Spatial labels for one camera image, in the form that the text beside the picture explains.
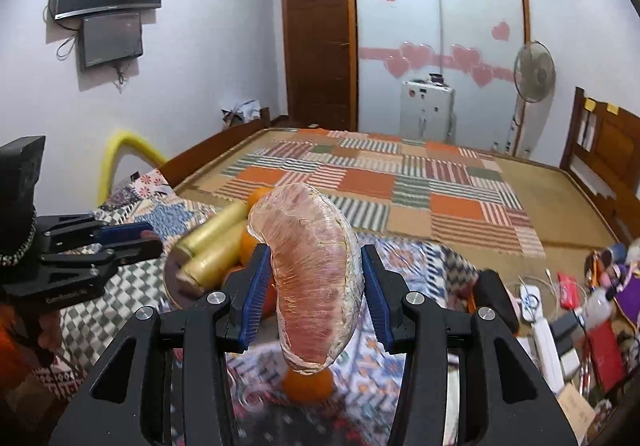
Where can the red packet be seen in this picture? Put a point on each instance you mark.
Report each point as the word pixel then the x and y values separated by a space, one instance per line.
pixel 568 285

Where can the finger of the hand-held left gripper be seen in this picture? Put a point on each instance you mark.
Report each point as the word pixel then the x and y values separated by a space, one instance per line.
pixel 135 251
pixel 125 231

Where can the pomelo wedge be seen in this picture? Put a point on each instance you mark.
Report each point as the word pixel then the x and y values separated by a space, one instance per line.
pixel 310 276

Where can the straw bed mat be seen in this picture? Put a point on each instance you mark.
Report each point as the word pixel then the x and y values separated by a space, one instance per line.
pixel 560 206

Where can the wooden bed headboard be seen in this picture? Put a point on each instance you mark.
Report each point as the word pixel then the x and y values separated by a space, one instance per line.
pixel 610 151

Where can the yellow sugarcane piece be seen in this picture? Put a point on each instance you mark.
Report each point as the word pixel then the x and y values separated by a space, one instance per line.
pixel 212 263
pixel 212 228

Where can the red box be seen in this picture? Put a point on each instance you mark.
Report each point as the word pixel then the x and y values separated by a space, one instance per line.
pixel 607 348

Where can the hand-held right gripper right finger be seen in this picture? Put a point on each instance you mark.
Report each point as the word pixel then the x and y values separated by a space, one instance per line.
pixel 377 296

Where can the pile of clothes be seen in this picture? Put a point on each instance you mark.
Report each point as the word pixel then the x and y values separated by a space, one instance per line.
pixel 242 111

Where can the small white cabinet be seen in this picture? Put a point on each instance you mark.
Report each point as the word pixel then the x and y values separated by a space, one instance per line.
pixel 425 111

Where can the striped patchwork blanket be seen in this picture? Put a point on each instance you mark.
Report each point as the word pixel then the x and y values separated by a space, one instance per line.
pixel 400 186

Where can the black pot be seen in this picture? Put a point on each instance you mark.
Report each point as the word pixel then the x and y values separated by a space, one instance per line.
pixel 436 77

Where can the purple plate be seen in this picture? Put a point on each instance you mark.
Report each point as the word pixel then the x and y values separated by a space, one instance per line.
pixel 172 281

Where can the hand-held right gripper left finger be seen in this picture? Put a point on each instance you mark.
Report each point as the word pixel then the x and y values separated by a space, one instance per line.
pixel 255 296

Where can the brown wooden door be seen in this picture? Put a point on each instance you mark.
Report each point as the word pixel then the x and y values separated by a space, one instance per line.
pixel 320 46

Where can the patterned patchwork cloth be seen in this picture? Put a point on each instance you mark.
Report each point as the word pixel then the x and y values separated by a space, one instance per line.
pixel 140 296

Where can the yellow foam tube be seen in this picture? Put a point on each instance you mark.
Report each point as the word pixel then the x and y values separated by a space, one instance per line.
pixel 127 146

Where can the person's left hand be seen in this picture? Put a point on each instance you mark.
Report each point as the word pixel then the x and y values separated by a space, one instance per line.
pixel 47 333

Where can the small tangerine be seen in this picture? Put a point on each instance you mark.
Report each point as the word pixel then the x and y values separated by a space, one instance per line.
pixel 307 385
pixel 270 301

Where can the small wall monitor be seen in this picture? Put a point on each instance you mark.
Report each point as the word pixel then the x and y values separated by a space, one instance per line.
pixel 112 38

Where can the frosted sliding wardrobe door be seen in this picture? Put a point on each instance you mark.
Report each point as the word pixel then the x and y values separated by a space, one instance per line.
pixel 395 1
pixel 480 1

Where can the large orange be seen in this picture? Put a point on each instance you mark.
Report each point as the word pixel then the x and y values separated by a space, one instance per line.
pixel 260 198
pixel 247 248

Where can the wooden bed footboard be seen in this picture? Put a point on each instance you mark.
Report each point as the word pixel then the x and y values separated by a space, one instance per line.
pixel 215 146

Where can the standing fan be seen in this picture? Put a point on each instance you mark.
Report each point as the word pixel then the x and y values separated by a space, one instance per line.
pixel 535 71

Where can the white plastic bottle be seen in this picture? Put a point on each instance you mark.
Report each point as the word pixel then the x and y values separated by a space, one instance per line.
pixel 597 308

